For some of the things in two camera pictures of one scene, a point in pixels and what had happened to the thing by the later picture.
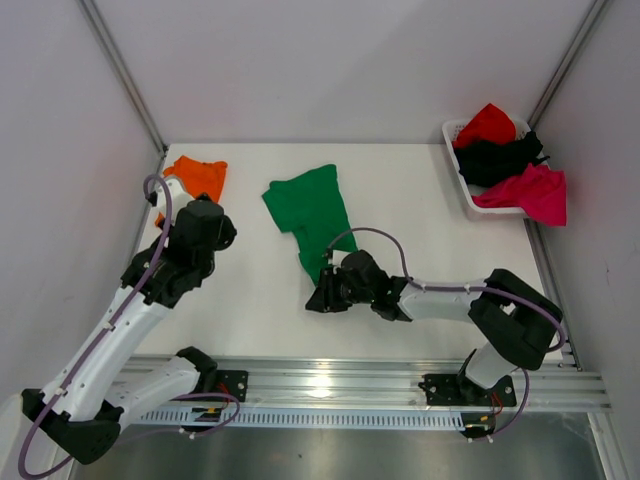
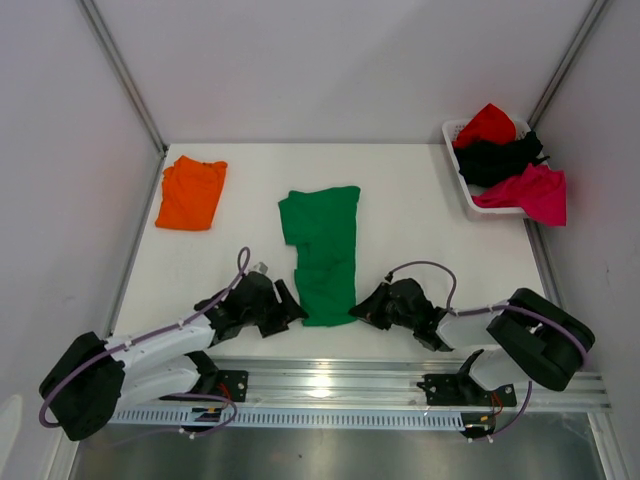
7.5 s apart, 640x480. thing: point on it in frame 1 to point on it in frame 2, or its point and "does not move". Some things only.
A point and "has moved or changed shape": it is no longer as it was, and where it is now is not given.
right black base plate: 457,390 does not move
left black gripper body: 227,232 to 272,314
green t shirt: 310,206 has moved or changed shape
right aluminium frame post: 565,64 does not move
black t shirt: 485,164 does not move
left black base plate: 233,382 does not move
